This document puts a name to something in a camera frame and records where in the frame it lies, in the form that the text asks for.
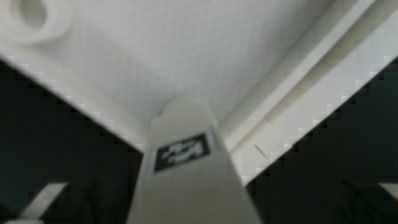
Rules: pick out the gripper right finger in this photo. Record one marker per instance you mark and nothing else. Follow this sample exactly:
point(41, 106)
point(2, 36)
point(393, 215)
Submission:
point(368, 203)

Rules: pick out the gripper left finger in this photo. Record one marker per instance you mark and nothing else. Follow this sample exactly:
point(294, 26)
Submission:
point(63, 205)

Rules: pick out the white leg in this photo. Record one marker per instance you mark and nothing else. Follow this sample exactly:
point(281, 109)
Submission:
point(189, 191)

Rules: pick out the white desk top tray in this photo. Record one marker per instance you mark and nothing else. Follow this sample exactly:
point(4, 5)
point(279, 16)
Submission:
point(272, 57)

